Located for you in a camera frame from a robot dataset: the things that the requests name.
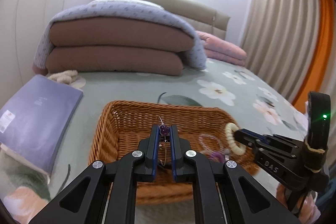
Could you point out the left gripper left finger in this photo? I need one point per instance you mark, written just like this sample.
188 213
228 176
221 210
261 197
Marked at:
105 193

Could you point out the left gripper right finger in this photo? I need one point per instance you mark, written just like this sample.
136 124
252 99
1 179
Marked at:
224 192

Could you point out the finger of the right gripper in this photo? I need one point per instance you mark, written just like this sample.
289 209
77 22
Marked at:
252 135
251 143

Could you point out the person's right hand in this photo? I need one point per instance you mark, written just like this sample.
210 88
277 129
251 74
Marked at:
306 207

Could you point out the brown band on gripper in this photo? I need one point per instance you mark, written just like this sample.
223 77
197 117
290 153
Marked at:
313 159

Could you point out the white red plastic bag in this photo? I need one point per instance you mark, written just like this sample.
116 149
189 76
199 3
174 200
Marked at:
308 110

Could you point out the brown wicker basket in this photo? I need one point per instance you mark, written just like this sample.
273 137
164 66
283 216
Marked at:
122 124

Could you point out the orange curtain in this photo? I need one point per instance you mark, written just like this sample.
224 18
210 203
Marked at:
318 65

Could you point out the green floral bedspread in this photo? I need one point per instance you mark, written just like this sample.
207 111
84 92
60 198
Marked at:
249 100

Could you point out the pink folded blanket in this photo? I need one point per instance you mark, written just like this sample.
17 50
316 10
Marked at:
222 50

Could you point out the lavender patterned blanket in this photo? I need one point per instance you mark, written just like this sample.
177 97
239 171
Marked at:
195 57

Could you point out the purple cover book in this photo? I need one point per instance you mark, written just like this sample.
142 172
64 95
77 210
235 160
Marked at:
34 120

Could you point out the cream plush toy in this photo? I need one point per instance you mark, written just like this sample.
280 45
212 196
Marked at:
65 77

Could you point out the beige padded headboard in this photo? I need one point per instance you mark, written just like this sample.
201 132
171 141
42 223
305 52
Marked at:
201 17

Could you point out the beige pleated curtain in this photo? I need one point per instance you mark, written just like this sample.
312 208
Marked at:
280 38

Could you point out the brown folded quilt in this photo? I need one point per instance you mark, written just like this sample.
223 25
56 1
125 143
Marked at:
117 44

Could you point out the white wardrobe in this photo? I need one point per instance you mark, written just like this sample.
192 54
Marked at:
22 25

